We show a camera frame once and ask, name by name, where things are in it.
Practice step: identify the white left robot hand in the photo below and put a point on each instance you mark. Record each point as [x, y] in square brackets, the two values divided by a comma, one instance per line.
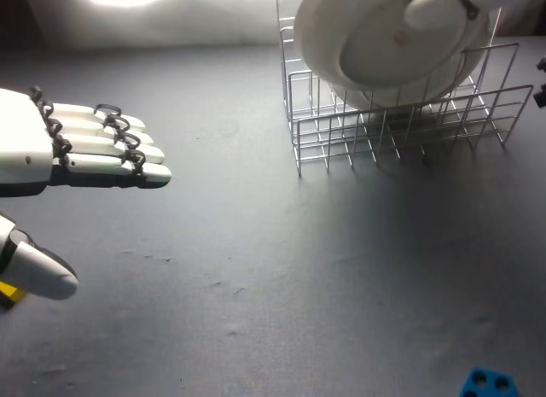
[21, 145]

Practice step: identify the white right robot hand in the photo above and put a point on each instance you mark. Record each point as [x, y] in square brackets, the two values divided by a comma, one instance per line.
[435, 8]

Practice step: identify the white plate with dark rim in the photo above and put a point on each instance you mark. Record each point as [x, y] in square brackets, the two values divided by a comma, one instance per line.
[341, 30]
[405, 99]

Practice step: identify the yellow rectangular block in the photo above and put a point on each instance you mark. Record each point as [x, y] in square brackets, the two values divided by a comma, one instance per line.
[8, 291]

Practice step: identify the white fabric sheet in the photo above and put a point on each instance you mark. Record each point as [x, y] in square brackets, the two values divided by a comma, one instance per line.
[192, 17]

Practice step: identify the grey table cloth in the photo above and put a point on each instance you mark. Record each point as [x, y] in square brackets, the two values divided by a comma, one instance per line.
[298, 264]

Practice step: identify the blue pentagon block with holes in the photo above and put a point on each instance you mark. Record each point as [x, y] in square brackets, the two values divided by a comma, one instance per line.
[486, 384]

